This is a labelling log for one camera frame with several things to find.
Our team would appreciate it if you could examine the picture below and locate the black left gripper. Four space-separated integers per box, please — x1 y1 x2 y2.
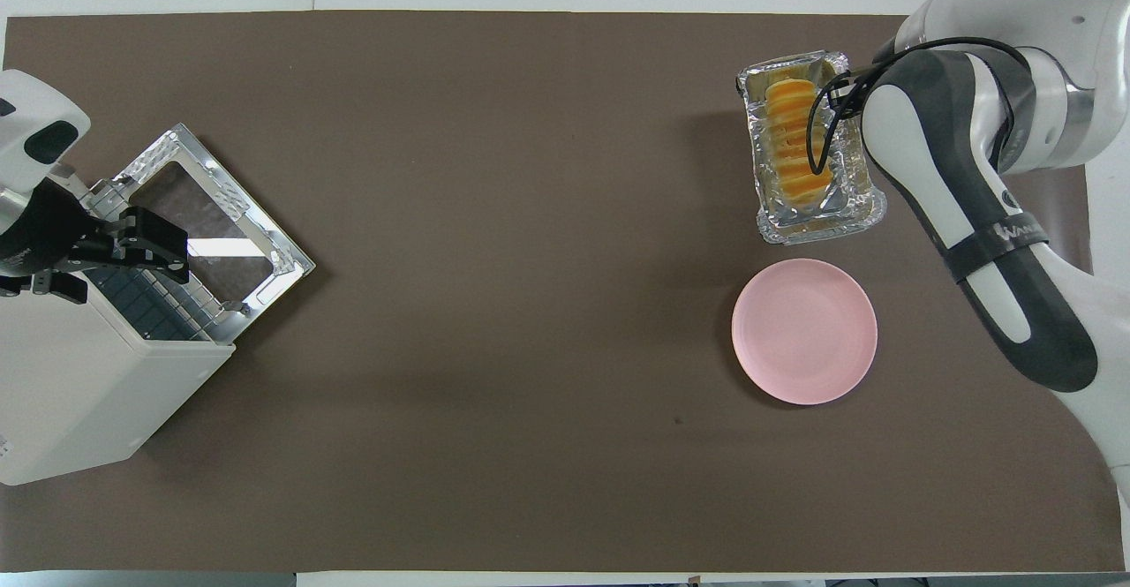
0 183 191 305

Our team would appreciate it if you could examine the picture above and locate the orange striped bread roll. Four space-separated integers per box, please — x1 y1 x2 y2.
764 79 836 209

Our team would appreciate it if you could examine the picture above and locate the aluminium foil tray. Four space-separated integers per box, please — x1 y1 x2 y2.
735 50 888 246

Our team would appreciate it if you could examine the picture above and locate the white toaster oven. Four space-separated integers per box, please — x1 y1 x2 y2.
0 252 237 487

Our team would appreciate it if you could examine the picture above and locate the pink round plate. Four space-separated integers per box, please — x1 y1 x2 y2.
731 258 878 406

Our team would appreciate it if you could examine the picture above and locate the brown table mat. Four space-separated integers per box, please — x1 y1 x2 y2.
0 11 1124 573

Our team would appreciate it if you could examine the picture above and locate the wire oven rack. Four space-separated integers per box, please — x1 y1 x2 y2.
84 265 222 344

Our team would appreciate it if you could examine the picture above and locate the glass oven door silver frame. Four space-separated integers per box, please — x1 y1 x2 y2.
104 123 317 344

